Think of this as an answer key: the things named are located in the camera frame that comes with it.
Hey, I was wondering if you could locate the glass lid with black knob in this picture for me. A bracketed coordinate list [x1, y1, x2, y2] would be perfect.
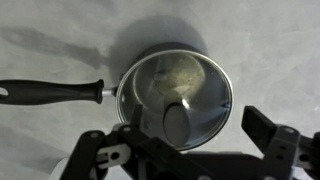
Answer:
[116, 50, 233, 151]

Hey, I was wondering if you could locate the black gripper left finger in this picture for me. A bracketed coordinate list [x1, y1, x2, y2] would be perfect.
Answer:
[59, 105, 214, 180]

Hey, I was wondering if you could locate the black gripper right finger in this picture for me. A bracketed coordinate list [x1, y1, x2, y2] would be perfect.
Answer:
[241, 106, 320, 180]

